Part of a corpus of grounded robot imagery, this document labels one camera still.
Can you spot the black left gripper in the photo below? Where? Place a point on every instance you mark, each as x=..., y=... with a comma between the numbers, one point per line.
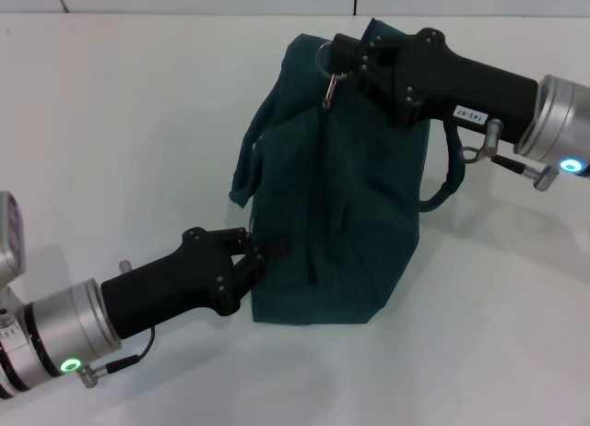
x=166, y=287

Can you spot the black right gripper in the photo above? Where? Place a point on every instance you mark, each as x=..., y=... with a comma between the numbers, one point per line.
x=461, y=85

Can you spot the dark teal insulated lunch bag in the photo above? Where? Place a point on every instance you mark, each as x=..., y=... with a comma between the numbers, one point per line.
x=345, y=191

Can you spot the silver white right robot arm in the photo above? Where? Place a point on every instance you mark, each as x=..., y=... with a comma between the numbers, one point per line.
x=558, y=121

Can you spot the silver black wrist camera box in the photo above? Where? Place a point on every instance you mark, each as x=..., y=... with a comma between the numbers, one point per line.
x=9, y=237

